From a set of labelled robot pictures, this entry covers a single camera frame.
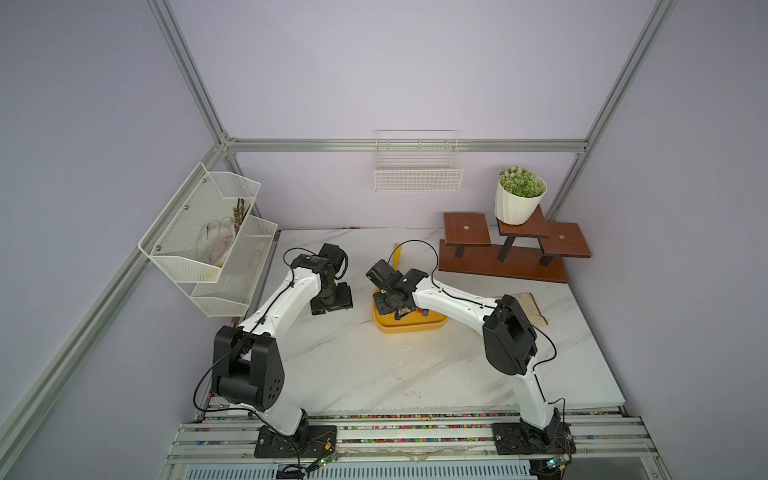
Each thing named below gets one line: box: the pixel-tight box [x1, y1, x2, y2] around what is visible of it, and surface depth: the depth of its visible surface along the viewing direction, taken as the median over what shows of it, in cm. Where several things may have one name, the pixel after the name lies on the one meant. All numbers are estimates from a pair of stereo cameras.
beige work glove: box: [512, 292, 548, 327], surface depth 100 cm
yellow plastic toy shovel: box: [392, 243, 403, 270], surface depth 113 cm
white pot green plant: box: [494, 166, 547, 226], surface depth 85 cm
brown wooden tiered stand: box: [438, 204, 591, 284], surface depth 103 cm
